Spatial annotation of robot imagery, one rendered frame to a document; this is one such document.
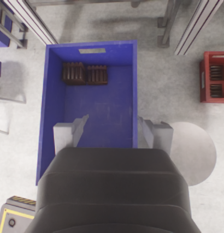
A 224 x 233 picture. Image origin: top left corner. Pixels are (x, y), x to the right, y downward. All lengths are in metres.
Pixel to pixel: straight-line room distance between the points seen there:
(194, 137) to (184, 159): 0.11
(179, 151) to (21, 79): 1.15
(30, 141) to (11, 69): 0.56
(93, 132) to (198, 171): 0.53
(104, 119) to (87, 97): 0.15
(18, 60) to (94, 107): 0.79
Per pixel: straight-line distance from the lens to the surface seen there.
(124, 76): 0.90
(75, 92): 0.92
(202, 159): 0.88
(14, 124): 1.34
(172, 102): 1.12
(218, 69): 1.27
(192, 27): 1.02
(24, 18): 1.04
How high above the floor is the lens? 1.06
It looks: 80 degrees down
